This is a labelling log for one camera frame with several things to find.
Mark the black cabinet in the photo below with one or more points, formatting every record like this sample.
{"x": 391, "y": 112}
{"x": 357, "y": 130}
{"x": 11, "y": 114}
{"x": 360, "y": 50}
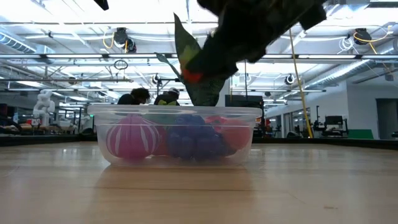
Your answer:
{"x": 244, "y": 101}

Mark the purple toy grapes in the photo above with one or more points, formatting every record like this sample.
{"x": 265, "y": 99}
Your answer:
{"x": 192, "y": 140}

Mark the purple striped toy onion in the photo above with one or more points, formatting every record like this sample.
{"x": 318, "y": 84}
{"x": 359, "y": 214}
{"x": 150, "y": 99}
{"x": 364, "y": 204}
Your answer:
{"x": 132, "y": 138}

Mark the silver ceiling duct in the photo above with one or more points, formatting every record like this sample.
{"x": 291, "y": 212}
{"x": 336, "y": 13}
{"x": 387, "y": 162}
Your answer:
{"x": 15, "y": 43}

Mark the red toy strawberry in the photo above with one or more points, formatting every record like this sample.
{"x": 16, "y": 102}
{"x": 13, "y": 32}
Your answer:
{"x": 191, "y": 76}

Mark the clear plastic tupperware container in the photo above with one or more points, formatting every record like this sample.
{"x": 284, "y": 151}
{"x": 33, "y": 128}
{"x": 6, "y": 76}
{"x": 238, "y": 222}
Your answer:
{"x": 99, "y": 130}

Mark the white humanoid robot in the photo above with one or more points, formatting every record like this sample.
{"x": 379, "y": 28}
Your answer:
{"x": 43, "y": 105}

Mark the black aluminium table frame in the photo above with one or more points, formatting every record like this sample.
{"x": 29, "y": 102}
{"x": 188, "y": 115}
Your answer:
{"x": 46, "y": 140}

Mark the pink toy peach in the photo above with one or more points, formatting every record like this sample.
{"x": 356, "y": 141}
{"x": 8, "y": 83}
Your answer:
{"x": 236, "y": 133}

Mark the green artificial plant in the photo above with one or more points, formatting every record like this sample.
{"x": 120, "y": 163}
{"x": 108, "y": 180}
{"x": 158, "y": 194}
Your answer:
{"x": 202, "y": 96}

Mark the person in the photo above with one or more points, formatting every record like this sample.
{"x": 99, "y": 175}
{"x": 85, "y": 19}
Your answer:
{"x": 168, "y": 99}
{"x": 133, "y": 96}

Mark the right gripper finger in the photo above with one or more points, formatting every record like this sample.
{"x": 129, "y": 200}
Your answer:
{"x": 217, "y": 60}

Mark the black monitor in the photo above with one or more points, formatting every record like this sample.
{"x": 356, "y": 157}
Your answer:
{"x": 333, "y": 120}

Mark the grey door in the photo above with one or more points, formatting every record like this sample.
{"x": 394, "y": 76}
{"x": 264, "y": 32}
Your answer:
{"x": 387, "y": 118}

